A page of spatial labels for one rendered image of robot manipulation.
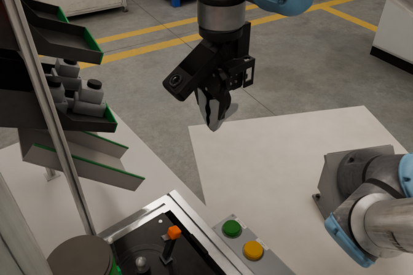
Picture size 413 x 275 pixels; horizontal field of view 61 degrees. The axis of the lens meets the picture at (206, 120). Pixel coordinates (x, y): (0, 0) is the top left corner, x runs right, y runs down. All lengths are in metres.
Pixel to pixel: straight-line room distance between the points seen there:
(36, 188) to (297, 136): 0.86
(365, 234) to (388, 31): 3.18
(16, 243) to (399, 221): 0.51
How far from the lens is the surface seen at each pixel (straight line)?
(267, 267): 0.81
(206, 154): 1.16
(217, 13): 0.53
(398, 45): 3.76
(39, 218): 1.09
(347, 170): 0.94
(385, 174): 0.81
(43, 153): 0.75
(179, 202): 0.89
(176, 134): 2.58
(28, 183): 1.19
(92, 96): 0.76
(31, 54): 0.61
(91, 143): 0.92
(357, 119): 1.42
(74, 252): 0.30
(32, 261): 0.24
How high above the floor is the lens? 1.65
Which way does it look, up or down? 38 degrees down
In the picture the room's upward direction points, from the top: straight up
